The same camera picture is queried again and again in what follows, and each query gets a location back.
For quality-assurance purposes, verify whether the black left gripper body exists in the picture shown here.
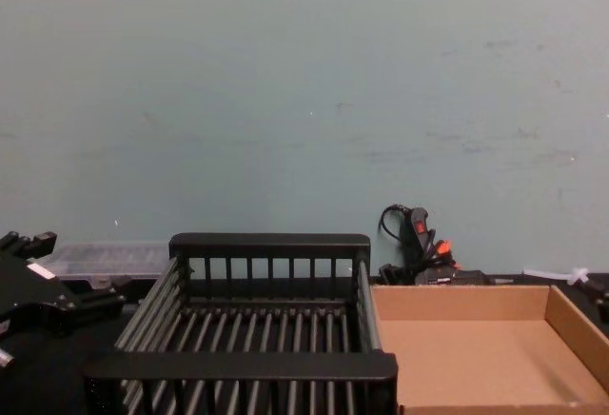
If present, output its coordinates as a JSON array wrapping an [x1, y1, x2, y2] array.
[[0, 250, 81, 339]]

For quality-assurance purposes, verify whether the black corded tool red switch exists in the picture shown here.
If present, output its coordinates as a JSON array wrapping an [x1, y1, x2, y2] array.
[[378, 203, 496, 287]]

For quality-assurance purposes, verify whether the black rack with steel bars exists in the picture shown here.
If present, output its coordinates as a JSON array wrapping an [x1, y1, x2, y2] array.
[[83, 232, 399, 415]]

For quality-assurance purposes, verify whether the shallow brown cardboard tray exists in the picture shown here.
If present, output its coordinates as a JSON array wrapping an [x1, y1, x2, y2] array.
[[369, 284, 609, 415]]

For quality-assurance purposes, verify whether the black table cloth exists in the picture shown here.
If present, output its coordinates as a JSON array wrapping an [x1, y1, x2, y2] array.
[[0, 269, 609, 415]]

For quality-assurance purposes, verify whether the clear plastic case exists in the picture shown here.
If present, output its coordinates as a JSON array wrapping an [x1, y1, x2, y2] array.
[[35, 243, 170, 279]]

